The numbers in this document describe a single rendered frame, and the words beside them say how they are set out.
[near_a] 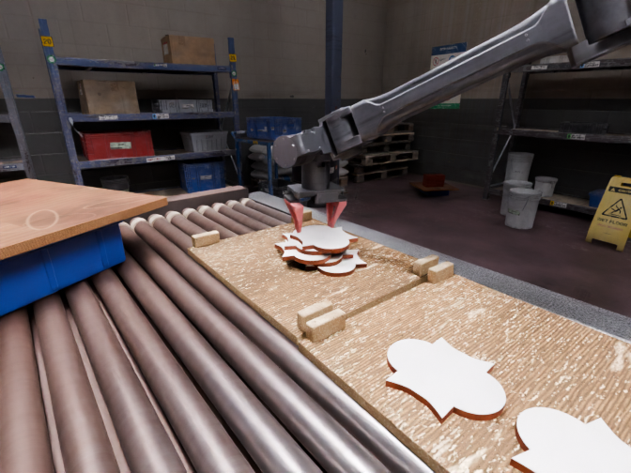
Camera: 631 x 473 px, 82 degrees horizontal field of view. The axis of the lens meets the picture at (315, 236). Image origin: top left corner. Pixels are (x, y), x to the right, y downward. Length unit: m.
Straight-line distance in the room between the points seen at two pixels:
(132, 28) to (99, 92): 1.06
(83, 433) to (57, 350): 0.17
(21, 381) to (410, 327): 0.50
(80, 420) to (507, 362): 0.50
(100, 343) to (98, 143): 3.92
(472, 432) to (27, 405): 0.48
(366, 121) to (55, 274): 0.60
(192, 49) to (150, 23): 0.76
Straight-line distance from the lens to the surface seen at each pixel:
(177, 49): 4.66
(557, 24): 0.59
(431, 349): 0.50
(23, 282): 0.76
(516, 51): 0.59
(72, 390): 0.54
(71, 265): 0.79
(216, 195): 1.26
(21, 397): 0.57
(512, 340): 0.58
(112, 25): 5.21
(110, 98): 4.54
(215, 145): 4.80
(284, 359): 0.52
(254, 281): 0.66
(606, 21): 0.59
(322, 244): 0.69
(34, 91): 5.08
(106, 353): 0.59
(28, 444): 0.51
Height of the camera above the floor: 1.24
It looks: 21 degrees down
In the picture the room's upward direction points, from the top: straight up
